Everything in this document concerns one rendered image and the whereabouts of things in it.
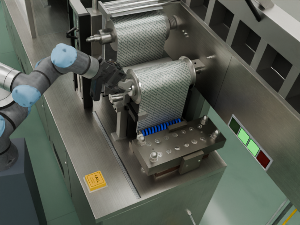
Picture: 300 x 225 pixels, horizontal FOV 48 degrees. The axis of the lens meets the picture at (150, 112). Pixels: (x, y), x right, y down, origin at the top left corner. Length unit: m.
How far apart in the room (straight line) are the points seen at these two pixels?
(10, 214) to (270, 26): 1.46
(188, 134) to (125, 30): 0.54
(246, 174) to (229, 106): 1.45
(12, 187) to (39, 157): 1.08
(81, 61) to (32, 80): 0.16
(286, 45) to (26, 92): 0.82
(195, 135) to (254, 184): 1.32
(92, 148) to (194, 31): 0.71
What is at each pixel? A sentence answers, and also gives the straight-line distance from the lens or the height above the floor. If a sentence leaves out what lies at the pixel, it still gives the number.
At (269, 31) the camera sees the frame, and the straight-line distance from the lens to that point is 1.19.
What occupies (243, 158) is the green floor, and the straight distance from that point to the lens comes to 2.90.
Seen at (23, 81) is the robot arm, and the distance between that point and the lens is 1.13.
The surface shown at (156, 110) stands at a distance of 1.46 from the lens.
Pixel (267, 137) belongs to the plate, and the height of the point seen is 1.28.
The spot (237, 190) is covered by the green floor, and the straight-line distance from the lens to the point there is 2.71.
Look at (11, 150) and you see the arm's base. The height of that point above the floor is 0.96.
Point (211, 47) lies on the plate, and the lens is 1.43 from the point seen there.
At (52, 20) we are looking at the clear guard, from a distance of 2.25.
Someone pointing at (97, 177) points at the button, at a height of 0.92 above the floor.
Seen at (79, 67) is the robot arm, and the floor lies 1.46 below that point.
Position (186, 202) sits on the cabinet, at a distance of 1.75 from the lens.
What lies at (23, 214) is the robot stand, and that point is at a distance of 1.89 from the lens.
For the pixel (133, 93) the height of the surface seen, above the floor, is 1.25.
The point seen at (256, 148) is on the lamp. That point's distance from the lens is 1.36.
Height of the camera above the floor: 2.18
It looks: 46 degrees down
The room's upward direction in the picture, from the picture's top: 9 degrees clockwise
